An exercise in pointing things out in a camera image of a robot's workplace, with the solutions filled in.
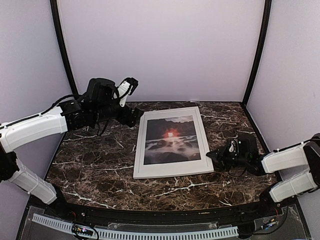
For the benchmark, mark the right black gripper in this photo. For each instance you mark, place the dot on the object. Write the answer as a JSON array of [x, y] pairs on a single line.
[[220, 157]]

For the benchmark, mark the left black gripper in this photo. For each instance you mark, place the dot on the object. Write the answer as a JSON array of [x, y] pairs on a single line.
[[124, 119]]

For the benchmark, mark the white photo mat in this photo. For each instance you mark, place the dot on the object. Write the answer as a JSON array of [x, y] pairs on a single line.
[[172, 167]]

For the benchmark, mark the landscape photo print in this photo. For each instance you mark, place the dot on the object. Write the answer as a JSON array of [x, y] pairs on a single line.
[[171, 140]]

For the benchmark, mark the clear acrylic sheet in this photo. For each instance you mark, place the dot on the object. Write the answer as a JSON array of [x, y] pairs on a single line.
[[172, 140]]

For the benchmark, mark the white picture frame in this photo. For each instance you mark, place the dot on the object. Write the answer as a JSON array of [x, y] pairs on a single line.
[[140, 162]]

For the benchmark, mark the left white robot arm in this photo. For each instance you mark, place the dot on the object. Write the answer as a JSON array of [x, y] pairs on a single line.
[[62, 117]]

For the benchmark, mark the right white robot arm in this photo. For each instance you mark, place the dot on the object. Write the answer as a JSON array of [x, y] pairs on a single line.
[[304, 157]]

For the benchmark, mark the small circuit board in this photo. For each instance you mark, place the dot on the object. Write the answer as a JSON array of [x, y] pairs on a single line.
[[81, 231]]

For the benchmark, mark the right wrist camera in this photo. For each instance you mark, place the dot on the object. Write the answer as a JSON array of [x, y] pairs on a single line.
[[245, 145]]

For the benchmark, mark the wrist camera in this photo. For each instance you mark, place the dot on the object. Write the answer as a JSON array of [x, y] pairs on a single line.
[[102, 93], [245, 145]]

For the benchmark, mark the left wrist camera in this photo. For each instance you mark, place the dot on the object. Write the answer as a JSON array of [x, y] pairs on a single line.
[[102, 93]]

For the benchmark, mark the white slotted cable duct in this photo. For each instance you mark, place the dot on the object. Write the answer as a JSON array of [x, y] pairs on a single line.
[[100, 233]]

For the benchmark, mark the black front rail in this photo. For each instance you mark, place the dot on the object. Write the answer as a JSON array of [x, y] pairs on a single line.
[[93, 212]]

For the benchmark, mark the left black corner post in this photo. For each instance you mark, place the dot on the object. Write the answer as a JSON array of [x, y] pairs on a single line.
[[62, 45]]

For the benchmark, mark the black corner post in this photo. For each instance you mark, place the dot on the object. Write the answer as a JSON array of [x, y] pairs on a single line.
[[62, 45], [259, 51]]

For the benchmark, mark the right black corner post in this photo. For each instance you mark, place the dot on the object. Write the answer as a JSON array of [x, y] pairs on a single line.
[[259, 51]]

